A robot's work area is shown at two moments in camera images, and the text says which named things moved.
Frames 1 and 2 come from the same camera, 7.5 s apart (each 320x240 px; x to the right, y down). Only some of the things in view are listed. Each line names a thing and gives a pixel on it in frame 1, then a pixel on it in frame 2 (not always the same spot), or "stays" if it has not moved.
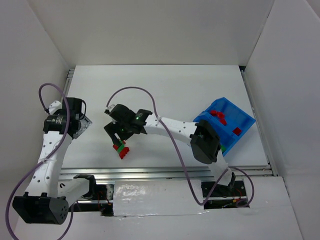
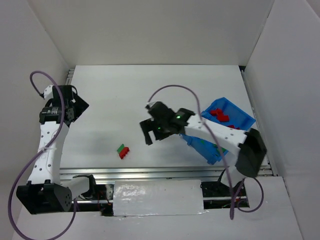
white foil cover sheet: x=156 y=197 stays
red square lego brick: x=115 y=146 → x=232 y=126
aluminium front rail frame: x=197 y=172 stays
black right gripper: x=114 y=130 → x=152 y=126
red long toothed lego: x=124 y=152 stays
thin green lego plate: x=120 y=148 stays
